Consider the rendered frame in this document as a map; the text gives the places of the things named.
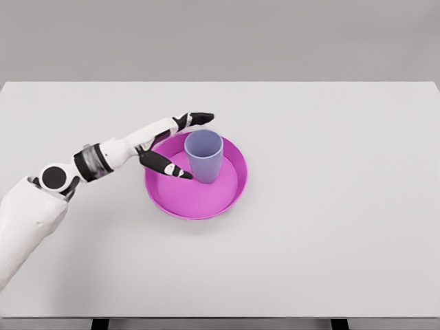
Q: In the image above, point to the magenta round plate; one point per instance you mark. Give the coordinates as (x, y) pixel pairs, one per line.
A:
(196, 192)

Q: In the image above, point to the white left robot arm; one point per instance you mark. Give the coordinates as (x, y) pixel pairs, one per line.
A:
(31, 213)

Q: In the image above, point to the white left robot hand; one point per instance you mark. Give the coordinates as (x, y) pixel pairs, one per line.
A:
(151, 132)

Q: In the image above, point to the lavender plastic cup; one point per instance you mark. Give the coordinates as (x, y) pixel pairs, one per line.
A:
(205, 159)

